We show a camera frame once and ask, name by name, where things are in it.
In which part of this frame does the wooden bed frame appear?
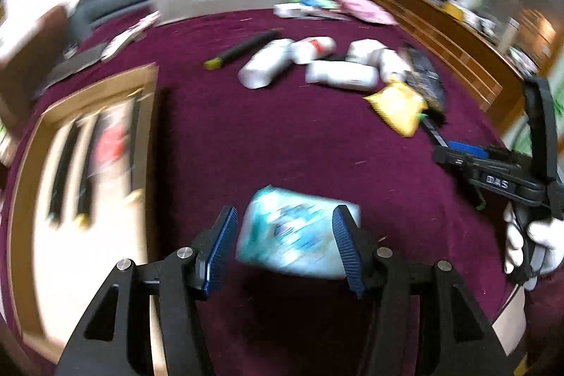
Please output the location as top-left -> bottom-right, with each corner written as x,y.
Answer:
372,0 -> 524,135

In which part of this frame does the white bottle green label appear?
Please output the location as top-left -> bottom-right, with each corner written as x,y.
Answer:
238,38 -> 294,90

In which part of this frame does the black snack packet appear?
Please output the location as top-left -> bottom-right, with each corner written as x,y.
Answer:
400,44 -> 446,116

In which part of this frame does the light blue tissue pack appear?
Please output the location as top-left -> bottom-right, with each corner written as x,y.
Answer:
236,186 -> 360,279

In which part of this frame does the wooden organizer box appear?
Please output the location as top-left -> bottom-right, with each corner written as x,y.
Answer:
7,64 -> 159,363

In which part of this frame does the white gloved right hand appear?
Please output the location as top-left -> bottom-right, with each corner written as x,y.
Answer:
504,203 -> 563,291

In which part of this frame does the black yellow-capped marker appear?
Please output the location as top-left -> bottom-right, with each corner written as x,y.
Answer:
204,27 -> 282,70

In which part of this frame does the white bottle red label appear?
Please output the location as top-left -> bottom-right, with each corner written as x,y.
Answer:
290,36 -> 337,65

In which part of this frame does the yellow snack packet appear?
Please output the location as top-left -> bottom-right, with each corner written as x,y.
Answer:
364,81 -> 428,137

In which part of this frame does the white power adapter plug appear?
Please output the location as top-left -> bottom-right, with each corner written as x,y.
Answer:
345,39 -> 387,67

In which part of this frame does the pink cloth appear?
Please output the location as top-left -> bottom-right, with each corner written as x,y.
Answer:
336,0 -> 398,26

